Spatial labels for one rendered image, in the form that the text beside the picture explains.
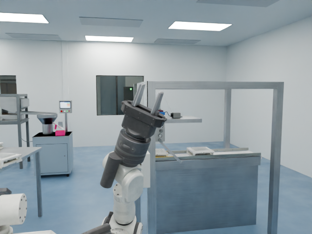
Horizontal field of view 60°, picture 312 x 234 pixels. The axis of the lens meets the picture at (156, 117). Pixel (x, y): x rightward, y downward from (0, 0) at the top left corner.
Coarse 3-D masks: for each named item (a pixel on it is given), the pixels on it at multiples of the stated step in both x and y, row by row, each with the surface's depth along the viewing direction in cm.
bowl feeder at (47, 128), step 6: (42, 114) 518; (48, 114) 524; (54, 114) 499; (42, 120) 493; (48, 120) 495; (54, 120) 507; (42, 126) 503; (48, 126) 501; (60, 126) 505; (48, 132) 501
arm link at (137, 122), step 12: (132, 108) 69; (144, 108) 72; (132, 120) 70; (144, 120) 69; (156, 120) 68; (120, 132) 72; (132, 132) 71; (144, 132) 70; (120, 144) 72; (132, 144) 70; (144, 144) 71
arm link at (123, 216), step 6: (114, 204) 84; (120, 204) 82; (126, 204) 82; (132, 204) 84; (114, 210) 85; (120, 210) 83; (126, 210) 83; (132, 210) 85; (108, 216) 91; (114, 216) 87; (120, 216) 85; (126, 216) 85; (132, 216) 87; (108, 222) 88; (114, 222) 88; (120, 222) 86; (126, 222) 86; (132, 222) 89; (114, 228) 87; (126, 228) 87; (132, 228) 87
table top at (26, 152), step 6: (0, 150) 315; (6, 150) 315; (12, 150) 315; (18, 150) 315; (24, 150) 315; (30, 150) 315; (36, 150) 320; (24, 156) 288; (0, 168) 244; (6, 168) 253
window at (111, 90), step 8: (96, 80) 760; (104, 80) 764; (112, 80) 768; (120, 80) 773; (128, 80) 777; (136, 80) 781; (96, 88) 762; (104, 88) 766; (112, 88) 770; (120, 88) 775; (128, 88) 779; (104, 96) 768; (112, 96) 773; (120, 96) 777; (128, 96) 781; (104, 104) 771; (112, 104) 775; (120, 104) 779; (104, 112) 773; (112, 112) 777; (120, 112) 781
